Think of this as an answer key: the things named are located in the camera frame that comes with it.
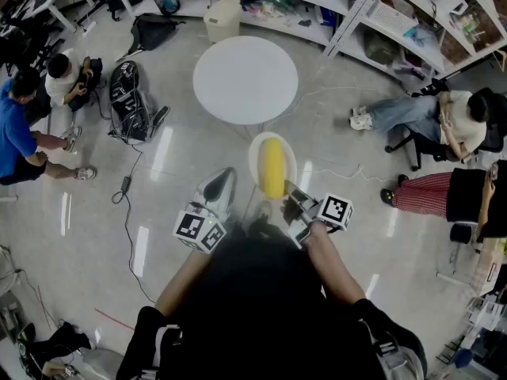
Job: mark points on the black open equipment case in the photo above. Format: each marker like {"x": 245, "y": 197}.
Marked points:
{"x": 126, "y": 101}

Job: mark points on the blue plastic stool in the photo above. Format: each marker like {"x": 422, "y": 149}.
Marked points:
{"x": 463, "y": 358}

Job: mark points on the dark green bag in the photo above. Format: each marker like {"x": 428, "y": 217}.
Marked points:
{"x": 380, "y": 48}

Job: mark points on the beige lidded trash bin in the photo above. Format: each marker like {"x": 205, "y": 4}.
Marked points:
{"x": 222, "y": 20}

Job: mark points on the blue box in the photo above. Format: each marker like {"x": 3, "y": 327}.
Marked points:
{"x": 328, "y": 17}

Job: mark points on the yellow corn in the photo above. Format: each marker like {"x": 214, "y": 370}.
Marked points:
{"x": 271, "y": 168}

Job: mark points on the person's black shirt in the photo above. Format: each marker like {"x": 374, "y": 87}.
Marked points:
{"x": 380, "y": 319}

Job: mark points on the person's left forearm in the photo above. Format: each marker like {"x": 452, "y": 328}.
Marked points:
{"x": 182, "y": 283}

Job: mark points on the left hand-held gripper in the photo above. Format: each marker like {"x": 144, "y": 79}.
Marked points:
{"x": 198, "y": 232}

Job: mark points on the black office chair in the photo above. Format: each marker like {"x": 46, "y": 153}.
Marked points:
{"x": 24, "y": 50}
{"x": 416, "y": 143}

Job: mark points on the black round stool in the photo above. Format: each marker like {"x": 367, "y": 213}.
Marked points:
{"x": 462, "y": 232}

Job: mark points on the white power strip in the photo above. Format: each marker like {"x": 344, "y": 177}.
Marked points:
{"x": 88, "y": 29}

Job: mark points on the white oval plate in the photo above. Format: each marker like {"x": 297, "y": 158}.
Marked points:
{"x": 292, "y": 164}

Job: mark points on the black backpack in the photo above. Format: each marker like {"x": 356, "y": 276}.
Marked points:
{"x": 154, "y": 32}

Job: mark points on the white perforated basket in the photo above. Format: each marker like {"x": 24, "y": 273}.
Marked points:
{"x": 390, "y": 16}

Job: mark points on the round white table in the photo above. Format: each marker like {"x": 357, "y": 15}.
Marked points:
{"x": 245, "y": 79}

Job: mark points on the cardboard box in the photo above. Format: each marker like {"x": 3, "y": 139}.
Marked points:
{"x": 489, "y": 267}

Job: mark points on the person's right forearm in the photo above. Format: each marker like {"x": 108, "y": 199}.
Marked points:
{"x": 332, "y": 263}

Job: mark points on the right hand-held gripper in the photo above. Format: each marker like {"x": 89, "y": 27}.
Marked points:
{"x": 334, "y": 212}

